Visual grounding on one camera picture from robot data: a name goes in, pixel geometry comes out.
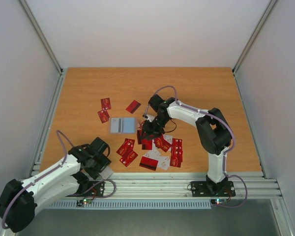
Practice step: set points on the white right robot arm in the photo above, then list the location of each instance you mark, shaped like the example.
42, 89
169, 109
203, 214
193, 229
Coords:
214, 133

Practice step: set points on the aluminium front rail frame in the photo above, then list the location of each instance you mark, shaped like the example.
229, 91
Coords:
161, 186

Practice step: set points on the pink leather card holder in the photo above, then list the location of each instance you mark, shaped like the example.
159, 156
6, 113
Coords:
123, 125

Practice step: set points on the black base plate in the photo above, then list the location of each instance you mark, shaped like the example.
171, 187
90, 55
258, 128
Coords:
90, 189
199, 189

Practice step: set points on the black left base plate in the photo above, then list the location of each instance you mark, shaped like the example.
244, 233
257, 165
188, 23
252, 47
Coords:
90, 189

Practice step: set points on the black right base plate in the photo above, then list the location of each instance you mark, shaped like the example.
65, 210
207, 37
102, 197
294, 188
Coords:
199, 189

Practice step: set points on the red card stack right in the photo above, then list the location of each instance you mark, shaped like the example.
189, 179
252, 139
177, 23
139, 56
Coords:
176, 153

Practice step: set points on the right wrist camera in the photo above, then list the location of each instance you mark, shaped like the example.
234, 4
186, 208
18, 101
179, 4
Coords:
148, 117

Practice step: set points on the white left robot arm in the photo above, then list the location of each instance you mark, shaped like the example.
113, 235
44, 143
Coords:
75, 175

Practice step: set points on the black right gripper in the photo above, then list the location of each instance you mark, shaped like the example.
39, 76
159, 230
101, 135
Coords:
152, 129

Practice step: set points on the dark red card top centre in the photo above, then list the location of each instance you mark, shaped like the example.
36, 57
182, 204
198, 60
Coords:
133, 106

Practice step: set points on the red card below far left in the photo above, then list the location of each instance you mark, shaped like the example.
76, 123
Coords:
103, 116

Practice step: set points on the red VIP card under pile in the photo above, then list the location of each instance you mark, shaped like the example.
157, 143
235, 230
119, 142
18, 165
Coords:
128, 158

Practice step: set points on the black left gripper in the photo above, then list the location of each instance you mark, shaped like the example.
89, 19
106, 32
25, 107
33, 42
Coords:
105, 162

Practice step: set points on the grey slotted cable duct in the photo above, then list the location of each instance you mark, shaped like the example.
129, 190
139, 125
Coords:
106, 204

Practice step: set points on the dark red magstripe card centre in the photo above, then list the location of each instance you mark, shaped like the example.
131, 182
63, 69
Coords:
145, 143

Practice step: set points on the red VIP card left pile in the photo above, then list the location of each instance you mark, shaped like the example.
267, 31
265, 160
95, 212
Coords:
126, 147

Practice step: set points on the red VIP card centre right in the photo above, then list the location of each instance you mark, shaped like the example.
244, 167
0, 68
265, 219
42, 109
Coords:
162, 143

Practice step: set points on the white card centre pile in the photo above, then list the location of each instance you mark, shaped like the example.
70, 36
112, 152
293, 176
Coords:
152, 153

